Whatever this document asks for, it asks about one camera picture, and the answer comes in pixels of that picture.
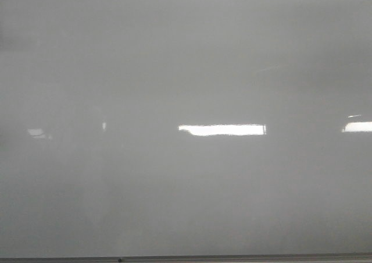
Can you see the white whiteboard with aluminium frame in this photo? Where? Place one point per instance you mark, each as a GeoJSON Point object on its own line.
{"type": "Point", "coordinates": [185, 127]}

